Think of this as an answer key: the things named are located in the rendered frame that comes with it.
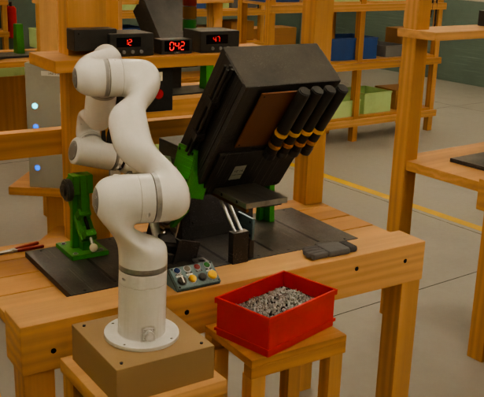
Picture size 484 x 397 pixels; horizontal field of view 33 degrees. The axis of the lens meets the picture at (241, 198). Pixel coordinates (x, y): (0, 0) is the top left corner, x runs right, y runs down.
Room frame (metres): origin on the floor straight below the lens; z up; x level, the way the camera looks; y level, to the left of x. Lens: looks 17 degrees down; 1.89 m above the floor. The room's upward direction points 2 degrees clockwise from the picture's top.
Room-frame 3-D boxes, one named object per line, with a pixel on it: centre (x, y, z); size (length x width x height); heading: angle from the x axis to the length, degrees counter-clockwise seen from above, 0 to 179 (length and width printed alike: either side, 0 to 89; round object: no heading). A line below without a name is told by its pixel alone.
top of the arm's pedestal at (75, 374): (1.92, 0.24, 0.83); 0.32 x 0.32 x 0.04; 34
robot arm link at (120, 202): (1.91, 0.27, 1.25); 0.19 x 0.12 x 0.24; 111
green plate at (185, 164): (2.64, 0.17, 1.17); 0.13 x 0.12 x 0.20; 123
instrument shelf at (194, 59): (2.95, 0.29, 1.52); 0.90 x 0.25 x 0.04; 123
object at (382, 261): (2.50, -0.01, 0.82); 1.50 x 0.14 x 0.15; 123
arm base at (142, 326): (1.92, 0.24, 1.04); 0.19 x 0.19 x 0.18
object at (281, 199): (2.69, 0.02, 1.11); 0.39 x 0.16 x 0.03; 33
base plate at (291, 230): (2.73, 0.15, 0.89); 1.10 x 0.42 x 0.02; 123
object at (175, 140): (2.91, 0.13, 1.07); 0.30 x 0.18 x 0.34; 123
